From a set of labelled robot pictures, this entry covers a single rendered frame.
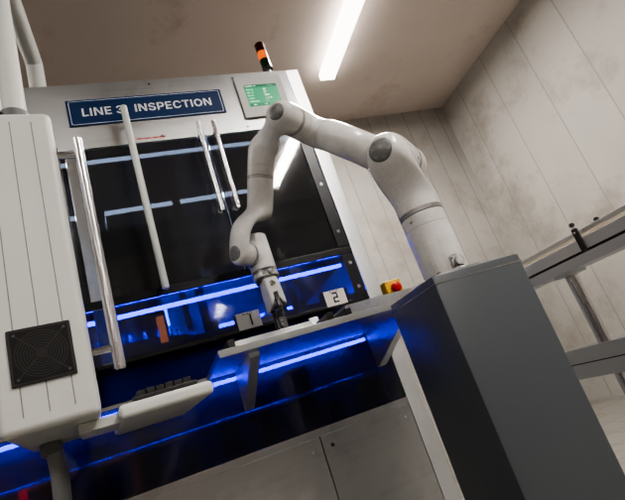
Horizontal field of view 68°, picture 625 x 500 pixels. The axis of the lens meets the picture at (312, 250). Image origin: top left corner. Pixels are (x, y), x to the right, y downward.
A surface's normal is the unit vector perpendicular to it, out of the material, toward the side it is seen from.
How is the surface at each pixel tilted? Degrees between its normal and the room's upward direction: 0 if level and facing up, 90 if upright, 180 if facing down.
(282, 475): 90
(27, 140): 90
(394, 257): 90
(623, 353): 90
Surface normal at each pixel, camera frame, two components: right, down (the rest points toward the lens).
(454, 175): 0.23, -0.37
